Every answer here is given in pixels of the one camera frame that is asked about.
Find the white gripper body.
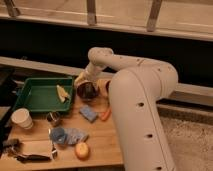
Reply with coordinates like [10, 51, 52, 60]
[74, 63, 104, 87]

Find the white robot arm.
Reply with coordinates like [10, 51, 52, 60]
[75, 47, 178, 171]

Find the small metal cup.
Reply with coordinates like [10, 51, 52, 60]
[46, 112, 60, 126]

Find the white paper cup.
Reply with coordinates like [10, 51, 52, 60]
[11, 108, 33, 129]

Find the purple bowl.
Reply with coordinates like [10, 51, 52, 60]
[77, 82, 100, 101]

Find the red bowl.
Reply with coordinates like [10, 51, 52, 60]
[105, 80, 111, 94]

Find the yellow banana piece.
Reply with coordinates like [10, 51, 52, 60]
[56, 85, 69, 103]

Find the orange carrot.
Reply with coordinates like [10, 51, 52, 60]
[100, 107, 111, 121]

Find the green plastic tray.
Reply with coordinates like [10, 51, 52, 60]
[13, 77, 74, 113]

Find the blue cloth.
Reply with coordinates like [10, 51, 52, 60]
[49, 127, 89, 145]

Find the yellow round fruit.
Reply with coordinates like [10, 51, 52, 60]
[75, 142, 90, 160]

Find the black handled tool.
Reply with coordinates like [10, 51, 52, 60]
[7, 147, 51, 163]

